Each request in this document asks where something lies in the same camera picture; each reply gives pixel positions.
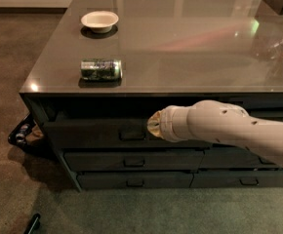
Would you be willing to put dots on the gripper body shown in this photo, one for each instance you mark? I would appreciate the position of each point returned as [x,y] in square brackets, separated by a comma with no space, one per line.
[166,124]

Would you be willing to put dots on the grey top drawer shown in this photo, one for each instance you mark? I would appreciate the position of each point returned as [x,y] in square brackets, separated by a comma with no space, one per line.
[109,133]

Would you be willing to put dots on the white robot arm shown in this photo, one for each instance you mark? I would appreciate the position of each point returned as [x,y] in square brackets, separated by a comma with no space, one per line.
[222,123]

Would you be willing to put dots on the right bottom drawer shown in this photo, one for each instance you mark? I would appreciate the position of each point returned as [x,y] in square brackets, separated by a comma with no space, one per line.
[238,179]

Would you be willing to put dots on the right middle drawer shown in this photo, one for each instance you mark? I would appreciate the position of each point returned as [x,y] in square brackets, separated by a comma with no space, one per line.
[228,157]

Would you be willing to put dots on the grey drawer cabinet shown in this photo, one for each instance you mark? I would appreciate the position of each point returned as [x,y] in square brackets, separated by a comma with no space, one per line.
[173,52]

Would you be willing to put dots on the left middle drawer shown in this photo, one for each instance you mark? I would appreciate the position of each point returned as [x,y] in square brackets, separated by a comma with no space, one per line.
[166,160]

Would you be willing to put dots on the left bottom drawer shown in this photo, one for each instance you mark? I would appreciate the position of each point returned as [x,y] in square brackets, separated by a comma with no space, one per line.
[134,180]

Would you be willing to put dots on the green soda can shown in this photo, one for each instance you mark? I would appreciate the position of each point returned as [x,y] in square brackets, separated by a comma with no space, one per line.
[101,69]

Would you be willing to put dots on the white paper bowl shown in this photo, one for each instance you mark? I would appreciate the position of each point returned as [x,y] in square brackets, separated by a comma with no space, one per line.
[100,21]

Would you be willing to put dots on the black bin with cans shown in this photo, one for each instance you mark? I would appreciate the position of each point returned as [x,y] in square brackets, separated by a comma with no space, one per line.
[18,136]

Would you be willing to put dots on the black object on floor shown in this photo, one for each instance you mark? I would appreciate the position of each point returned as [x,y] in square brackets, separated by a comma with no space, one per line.
[33,224]

